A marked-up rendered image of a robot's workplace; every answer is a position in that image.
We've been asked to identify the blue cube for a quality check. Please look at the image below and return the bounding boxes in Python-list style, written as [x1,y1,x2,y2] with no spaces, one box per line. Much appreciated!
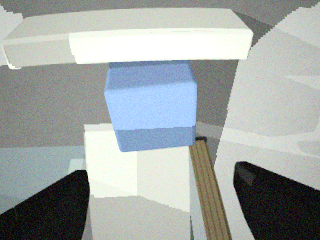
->
[104,59,197,152]

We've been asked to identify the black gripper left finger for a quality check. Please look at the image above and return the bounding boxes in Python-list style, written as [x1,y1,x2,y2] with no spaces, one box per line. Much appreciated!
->
[0,169,91,240]

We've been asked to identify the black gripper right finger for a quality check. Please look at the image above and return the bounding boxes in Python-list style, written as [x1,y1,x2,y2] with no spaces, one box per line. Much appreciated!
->
[233,161,320,240]

